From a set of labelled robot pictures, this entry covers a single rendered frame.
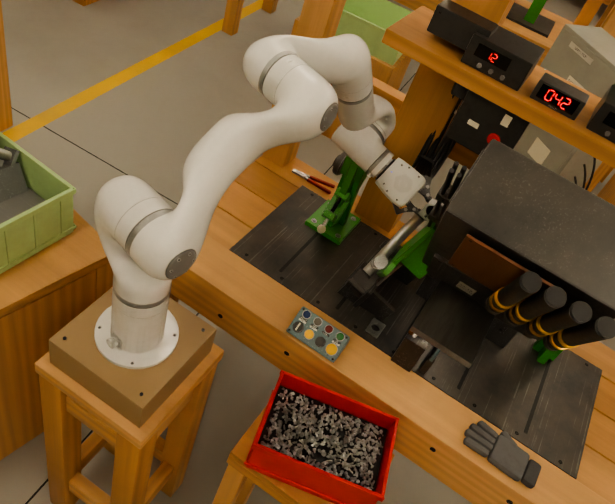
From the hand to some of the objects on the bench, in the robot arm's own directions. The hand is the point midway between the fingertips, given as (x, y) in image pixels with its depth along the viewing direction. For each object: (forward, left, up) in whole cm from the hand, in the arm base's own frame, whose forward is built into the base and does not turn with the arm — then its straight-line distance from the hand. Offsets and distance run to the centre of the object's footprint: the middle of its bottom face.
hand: (427, 209), depth 157 cm
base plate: (0, -13, -34) cm, 36 cm away
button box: (-32, 0, -35) cm, 47 cm away
